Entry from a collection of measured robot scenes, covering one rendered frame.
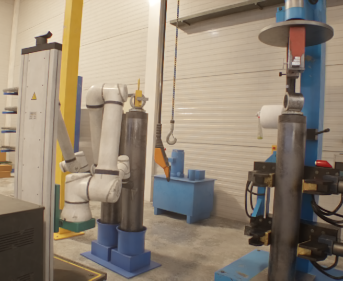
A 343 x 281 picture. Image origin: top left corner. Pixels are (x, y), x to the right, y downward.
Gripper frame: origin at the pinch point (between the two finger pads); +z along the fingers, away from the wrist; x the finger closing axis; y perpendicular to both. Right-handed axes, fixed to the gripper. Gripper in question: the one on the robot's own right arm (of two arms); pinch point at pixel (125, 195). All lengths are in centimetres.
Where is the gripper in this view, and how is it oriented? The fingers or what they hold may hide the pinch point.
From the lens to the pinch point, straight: 248.0
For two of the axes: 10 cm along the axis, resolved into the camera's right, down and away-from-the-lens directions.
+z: 0.0, 9.1, 4.2
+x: 9.2, 1.7, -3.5
